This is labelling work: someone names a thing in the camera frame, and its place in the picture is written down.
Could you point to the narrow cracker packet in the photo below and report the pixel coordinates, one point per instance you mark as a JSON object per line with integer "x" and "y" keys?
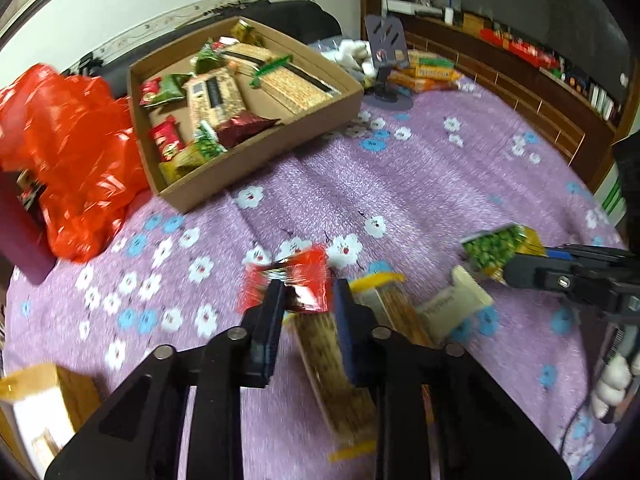
{"x": 252, "y": 56}

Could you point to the white green striped box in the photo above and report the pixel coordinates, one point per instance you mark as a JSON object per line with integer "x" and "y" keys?
{"x": 612, "y": 195}

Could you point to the dark red snack packet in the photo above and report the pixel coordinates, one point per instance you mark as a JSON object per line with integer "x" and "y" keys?
{"x": 245, "y": 127}

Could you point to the orange biscuit packet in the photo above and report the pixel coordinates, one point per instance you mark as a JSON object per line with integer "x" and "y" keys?
{"x": 425, "y": 84}
{"x": 435, "y": 71}

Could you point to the green gold triangular packet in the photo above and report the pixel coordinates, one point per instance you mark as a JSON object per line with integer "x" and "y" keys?
{"x": 245, "y": 32}

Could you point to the person's right hand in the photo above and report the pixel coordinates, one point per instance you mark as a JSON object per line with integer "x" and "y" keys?
{"x": 612, "y": 385}

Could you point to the olive green triangular snack packet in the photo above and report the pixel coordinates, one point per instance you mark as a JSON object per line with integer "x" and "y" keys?
{"x": 180, "y": 165}

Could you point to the row of red boxes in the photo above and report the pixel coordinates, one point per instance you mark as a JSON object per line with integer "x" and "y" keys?
{"x": 520, "y": 50}

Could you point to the large cracker packet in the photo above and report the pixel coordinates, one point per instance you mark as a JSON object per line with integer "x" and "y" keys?
{"x": 295, "y": 87}

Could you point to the beige dark-striped snack packet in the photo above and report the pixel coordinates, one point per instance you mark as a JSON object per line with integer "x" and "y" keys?
{"x": 215, "y": 97}

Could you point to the green striped biscuit packet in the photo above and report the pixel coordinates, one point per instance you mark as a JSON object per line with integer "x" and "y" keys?
{"x": 430, "y": 59}

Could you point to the short yellow snack packet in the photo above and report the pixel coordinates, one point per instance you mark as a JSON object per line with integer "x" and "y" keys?
{"x": 395, "y": 310}

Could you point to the small green triangular packet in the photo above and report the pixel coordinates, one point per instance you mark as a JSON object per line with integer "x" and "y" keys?
{"x": 207, "y": 60}

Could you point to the green pea print packet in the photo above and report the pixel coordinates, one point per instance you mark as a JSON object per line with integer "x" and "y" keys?
{"x": 207, "y": 144}

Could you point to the wooden wall cabinet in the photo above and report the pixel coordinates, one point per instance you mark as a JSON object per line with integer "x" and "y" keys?
{"x": 525, "y": 95}

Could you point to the green red snack packet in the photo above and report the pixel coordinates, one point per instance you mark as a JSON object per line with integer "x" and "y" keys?
{"x": 162, "y": 90}

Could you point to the purple floral tablecloth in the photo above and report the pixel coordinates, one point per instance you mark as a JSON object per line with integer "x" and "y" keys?
{"x": 425, "y": 175}

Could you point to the brown cardboard tray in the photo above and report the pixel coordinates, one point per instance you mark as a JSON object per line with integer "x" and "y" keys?
{"x": 280, "y": 145}

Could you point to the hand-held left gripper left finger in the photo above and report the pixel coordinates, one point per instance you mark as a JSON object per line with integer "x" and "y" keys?
{"x": 272, "y": 332}

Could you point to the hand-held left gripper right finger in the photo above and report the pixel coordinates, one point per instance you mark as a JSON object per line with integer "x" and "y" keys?
{"x": 347, "y": 340}

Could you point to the long yellow snack packet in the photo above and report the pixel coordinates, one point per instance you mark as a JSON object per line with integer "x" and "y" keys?
{"x": 325, "y": 375}

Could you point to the long white box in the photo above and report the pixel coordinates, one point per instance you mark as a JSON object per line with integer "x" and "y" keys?
{"x": 410, "y": 6}

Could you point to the white cotton gloves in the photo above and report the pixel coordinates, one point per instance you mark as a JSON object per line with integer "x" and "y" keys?
{"x": 350, "y": 55}

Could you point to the yellow cardboard box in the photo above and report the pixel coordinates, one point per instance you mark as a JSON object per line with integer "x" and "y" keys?
{"x": 55, "y": 395}

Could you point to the green pea snack packet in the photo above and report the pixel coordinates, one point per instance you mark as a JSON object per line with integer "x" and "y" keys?
{"x": 492, "y": 247}

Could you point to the maroon thermos bottle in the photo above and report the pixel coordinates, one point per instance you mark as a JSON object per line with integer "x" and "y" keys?
{"x": 20, "y": 240}

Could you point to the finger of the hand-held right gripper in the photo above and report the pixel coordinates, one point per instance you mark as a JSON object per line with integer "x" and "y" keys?
{"x": 530, "y": 271}
{"x": 562, "y": 252}

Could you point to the small red snack packet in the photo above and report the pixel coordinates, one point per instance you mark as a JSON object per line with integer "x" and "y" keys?
{"x": 167, "y": 137}

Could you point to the white snack packet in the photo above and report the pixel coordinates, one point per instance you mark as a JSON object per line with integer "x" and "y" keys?
{"x": 455, "y": 305}

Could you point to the red plastic bag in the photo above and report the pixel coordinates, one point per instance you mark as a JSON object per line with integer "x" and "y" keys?
{"x": 75, "y": 150}

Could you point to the grey phone stand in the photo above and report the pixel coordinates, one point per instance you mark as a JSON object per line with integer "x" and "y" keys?
{"x": 385, "y": 40}

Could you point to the bright red snack packet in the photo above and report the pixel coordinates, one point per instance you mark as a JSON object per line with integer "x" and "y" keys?
{"x": 305, "y": 275}

